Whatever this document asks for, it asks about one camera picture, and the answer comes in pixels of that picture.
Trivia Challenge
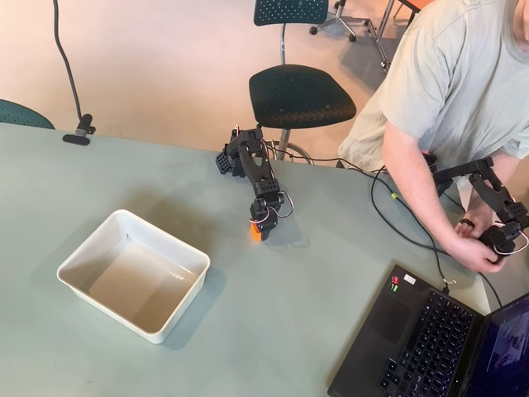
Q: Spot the black gooseneck clamp holder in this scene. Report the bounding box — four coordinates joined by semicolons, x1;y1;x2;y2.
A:
52;0;98;147

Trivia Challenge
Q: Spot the dark perforated swivel stool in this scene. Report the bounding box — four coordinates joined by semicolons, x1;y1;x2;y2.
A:
248;0;357;165

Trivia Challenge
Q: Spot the person's right forearm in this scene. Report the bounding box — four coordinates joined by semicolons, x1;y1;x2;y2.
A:
382;122;462;260

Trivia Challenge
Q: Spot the black USB cable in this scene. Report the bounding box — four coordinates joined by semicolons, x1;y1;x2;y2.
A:
264;140;455;295

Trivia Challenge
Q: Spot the person's left forearm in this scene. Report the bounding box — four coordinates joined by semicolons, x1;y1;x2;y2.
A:
459;181;497;232

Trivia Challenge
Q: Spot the person in pale green t-shirt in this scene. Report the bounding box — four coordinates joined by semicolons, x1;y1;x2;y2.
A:
338;0;529;173

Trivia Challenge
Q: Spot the person's right hand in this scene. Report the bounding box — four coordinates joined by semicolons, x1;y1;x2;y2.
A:
448;218;508;275

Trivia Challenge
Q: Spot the white plastic bin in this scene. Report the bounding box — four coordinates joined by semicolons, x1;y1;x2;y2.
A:
55;208;212;346

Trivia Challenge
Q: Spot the dark teal perforated chair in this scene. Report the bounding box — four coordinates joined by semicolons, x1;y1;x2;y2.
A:
0;98;56;131

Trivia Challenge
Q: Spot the black leader arm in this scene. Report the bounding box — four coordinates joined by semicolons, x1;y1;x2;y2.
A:
422;151;529;265

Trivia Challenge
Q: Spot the black laptop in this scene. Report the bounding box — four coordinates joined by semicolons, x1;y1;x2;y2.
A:
327;264;529;397

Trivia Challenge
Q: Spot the chrome office chair base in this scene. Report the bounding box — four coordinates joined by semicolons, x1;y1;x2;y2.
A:
308;0;375;43

